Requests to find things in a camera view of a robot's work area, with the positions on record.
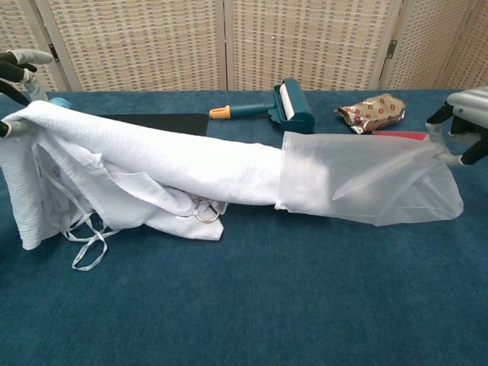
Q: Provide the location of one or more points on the translucent plastic bag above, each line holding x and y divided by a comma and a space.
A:
400, 183

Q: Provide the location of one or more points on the metal screen hinge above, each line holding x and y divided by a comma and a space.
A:
392, 49
54, 52

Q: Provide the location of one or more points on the teal lint roller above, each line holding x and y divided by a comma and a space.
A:
301, 110

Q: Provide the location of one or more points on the woven folding screen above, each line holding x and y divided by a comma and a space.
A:
145, 42

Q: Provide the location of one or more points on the light blue drink can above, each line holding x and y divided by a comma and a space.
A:
61, 102

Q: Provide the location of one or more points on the black mouse pad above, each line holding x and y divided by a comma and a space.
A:
171, 122

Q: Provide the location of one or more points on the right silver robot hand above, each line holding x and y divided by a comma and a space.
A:
472, 106

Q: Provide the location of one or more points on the red card holder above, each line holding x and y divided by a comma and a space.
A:
400, 135

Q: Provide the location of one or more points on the gold foil snack packet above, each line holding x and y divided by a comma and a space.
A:
373, 112

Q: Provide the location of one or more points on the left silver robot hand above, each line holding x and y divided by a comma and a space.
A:
15, 70

